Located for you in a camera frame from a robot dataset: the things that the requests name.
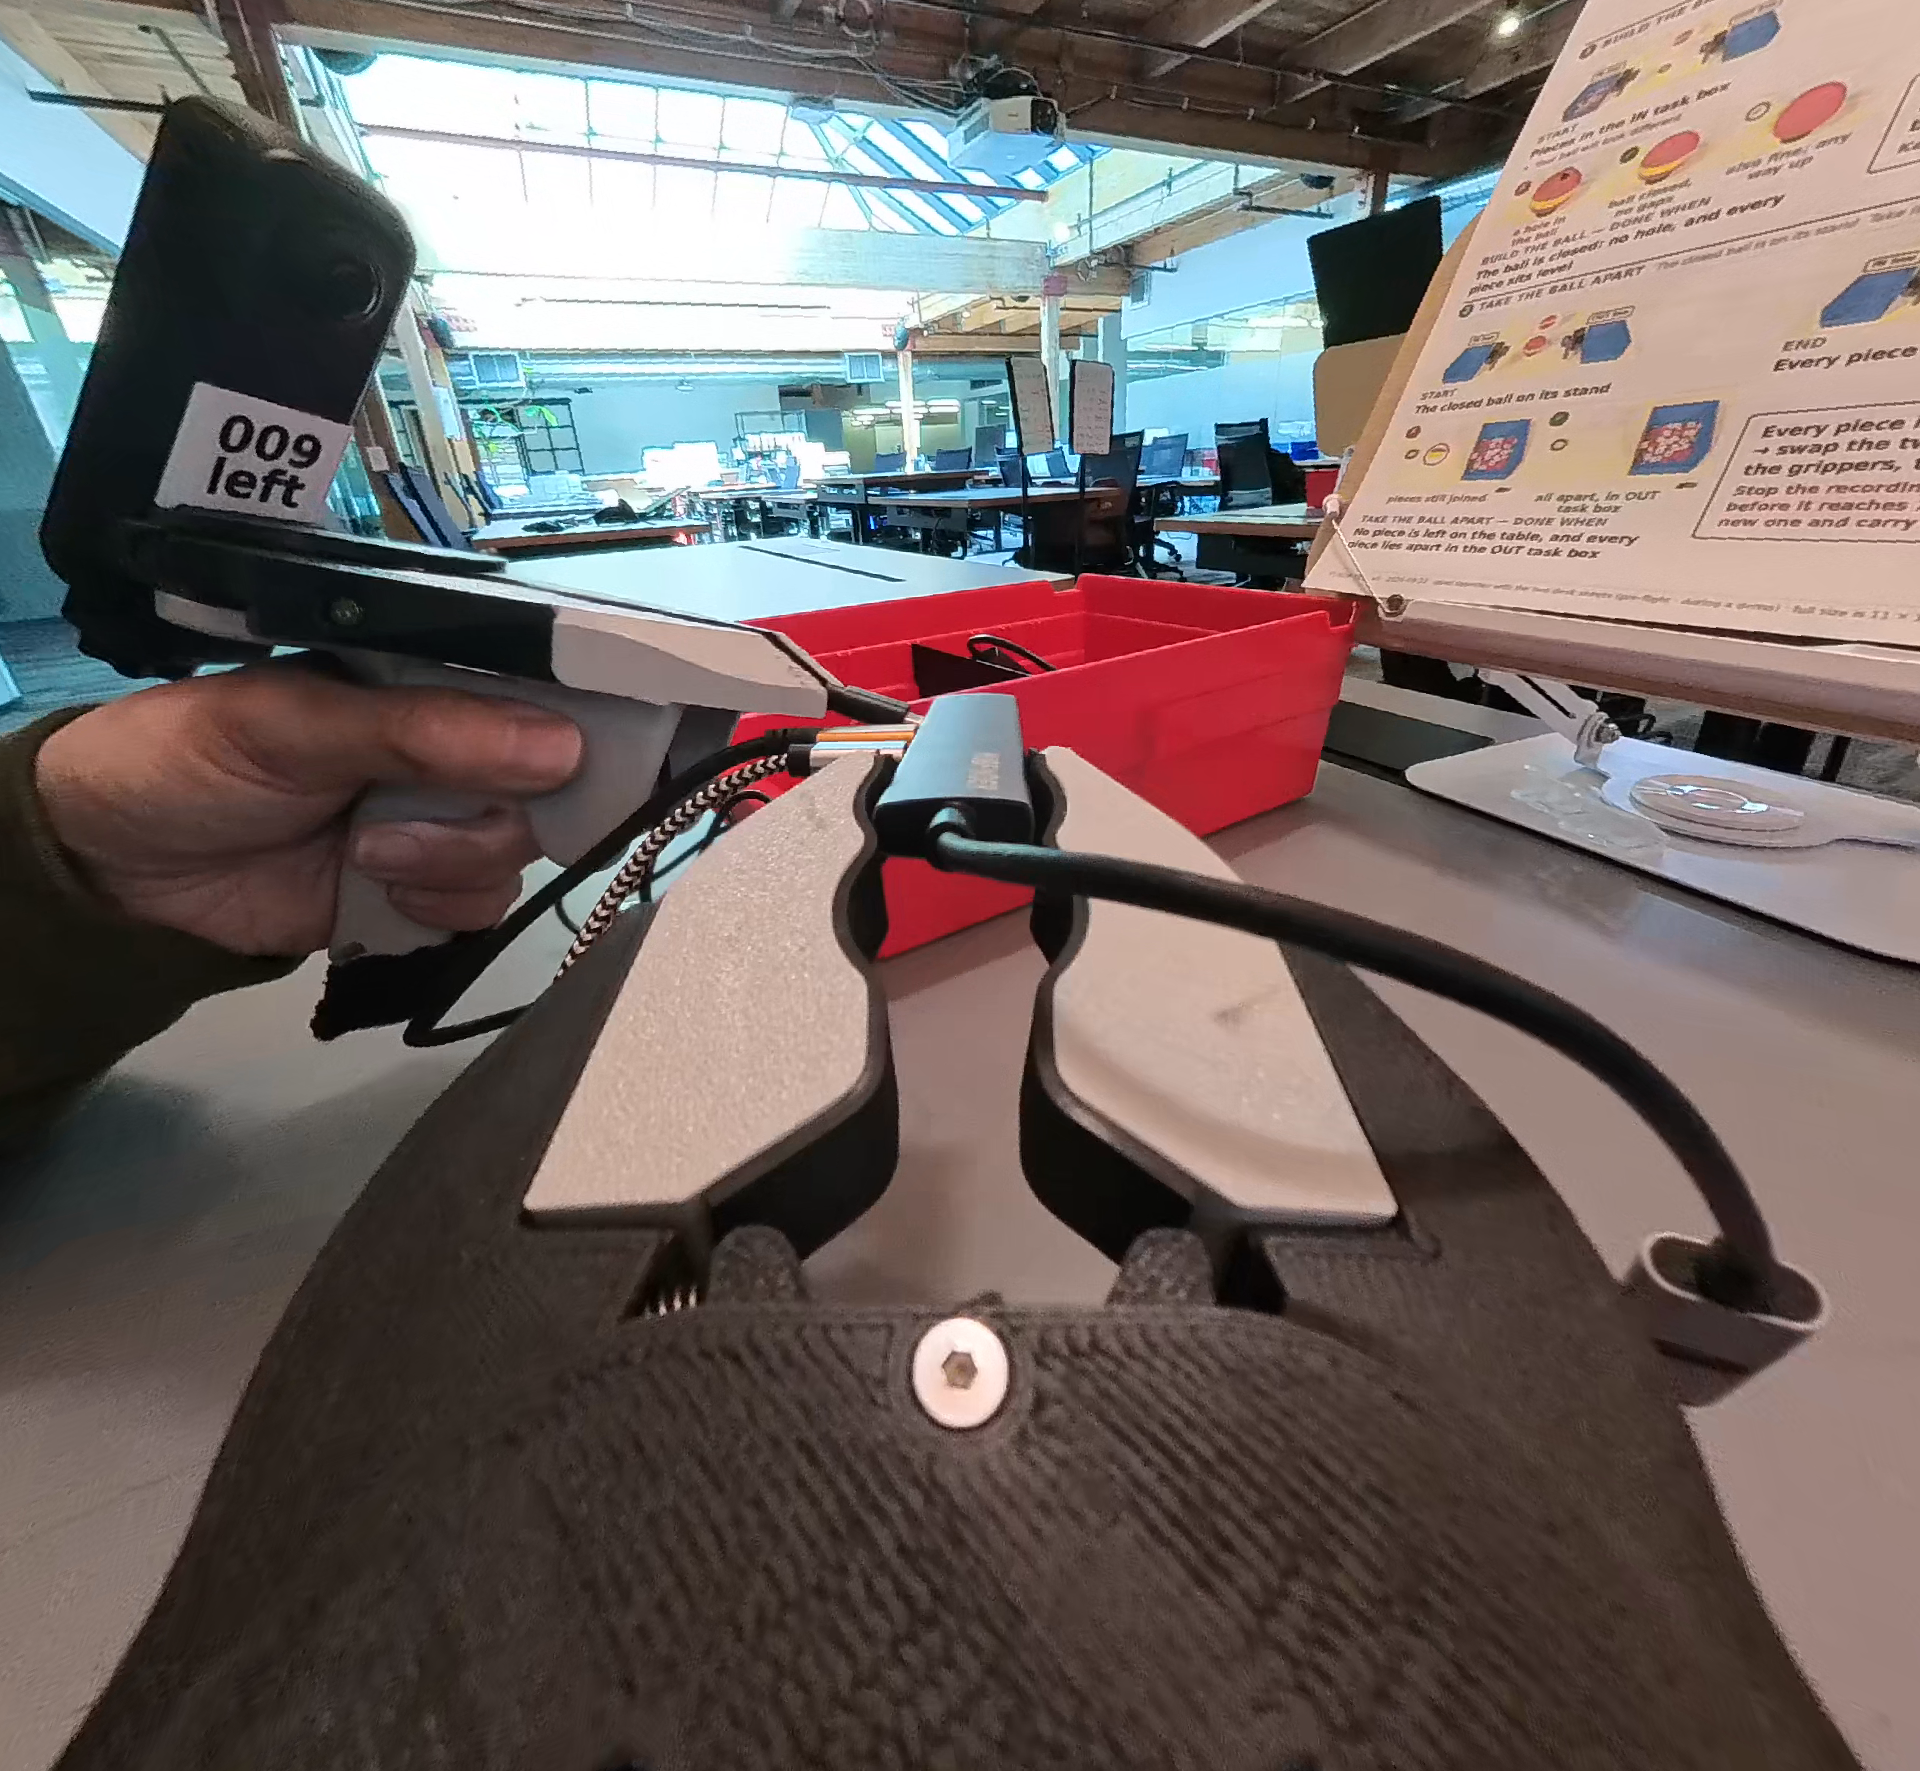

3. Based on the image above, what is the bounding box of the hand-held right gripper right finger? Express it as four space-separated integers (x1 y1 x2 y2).
1022 745 1400 1270

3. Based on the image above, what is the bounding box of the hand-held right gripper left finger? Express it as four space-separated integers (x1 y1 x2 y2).
522 751 902 1260

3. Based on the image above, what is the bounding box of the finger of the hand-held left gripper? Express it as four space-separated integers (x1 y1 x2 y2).
554 595 910 728

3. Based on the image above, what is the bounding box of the braided usb-c cable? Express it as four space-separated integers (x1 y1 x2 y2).
555 723 920 980

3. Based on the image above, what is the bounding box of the black usb-c cable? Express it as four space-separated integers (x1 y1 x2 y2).
402 751 782 1049

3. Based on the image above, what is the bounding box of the red plastic bin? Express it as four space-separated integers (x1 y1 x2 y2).
732 573 1358 960

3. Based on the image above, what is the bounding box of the grey usb hub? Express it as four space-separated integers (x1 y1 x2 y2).
874 694 1062 861

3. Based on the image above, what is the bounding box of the person's left hand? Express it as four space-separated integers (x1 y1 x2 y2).
37 666 588 958

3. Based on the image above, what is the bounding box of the long office desk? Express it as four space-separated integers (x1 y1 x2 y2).
811 477 1188 564

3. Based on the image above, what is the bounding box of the instruction sheet on stand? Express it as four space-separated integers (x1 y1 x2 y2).
1301 193 1920 964

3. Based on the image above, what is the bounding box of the ceiling projector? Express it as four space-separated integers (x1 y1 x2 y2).
944 64 1068 178

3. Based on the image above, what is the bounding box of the black monitor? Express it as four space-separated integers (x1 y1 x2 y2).
1307 195 1445 351

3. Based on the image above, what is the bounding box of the printed instruction sheet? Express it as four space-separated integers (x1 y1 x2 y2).
1301 0 1920 650

